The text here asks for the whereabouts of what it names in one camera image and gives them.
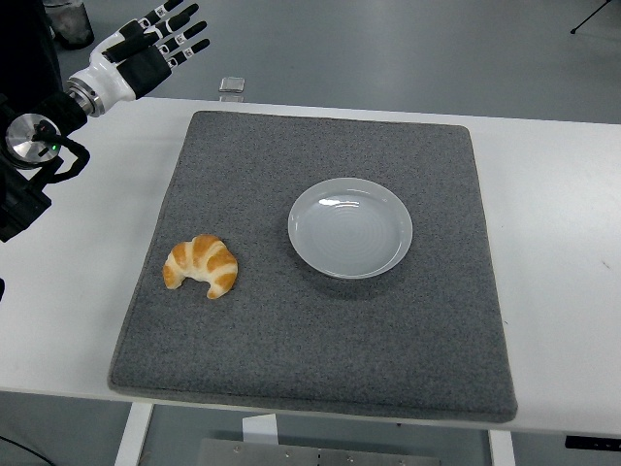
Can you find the white table centre bracket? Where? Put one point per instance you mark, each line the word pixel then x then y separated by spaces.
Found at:
pixel 259 429

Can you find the white table leg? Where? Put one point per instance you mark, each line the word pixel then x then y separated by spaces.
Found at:
pixel 133 437
pixel 502 451

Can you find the person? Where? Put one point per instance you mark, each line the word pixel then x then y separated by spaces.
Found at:
pixel 24 43

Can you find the grey metal plate with screws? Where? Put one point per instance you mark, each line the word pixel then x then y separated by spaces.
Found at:
pixel 271 454

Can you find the grey felt mat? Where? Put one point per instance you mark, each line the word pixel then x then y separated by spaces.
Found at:
pixel 315 330

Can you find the black table control box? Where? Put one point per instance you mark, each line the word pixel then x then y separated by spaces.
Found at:
pixel 592 442

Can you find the grey trash bin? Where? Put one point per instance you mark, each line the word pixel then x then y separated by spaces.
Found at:
pixel 73 24

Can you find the golden croissant bread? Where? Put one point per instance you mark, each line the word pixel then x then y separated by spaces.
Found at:
pixel 208 262

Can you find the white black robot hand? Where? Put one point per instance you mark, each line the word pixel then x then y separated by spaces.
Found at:
pixel 111 82

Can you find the black tripod leg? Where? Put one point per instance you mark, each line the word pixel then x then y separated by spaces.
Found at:
pixel 574 31

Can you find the white round plate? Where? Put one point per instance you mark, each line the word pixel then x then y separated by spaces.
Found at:
pixel 350 228

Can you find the small metal floor plate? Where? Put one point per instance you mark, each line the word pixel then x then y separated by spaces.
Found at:
pixel 232 85

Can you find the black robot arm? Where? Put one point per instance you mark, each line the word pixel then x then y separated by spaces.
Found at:
pixel 29 141

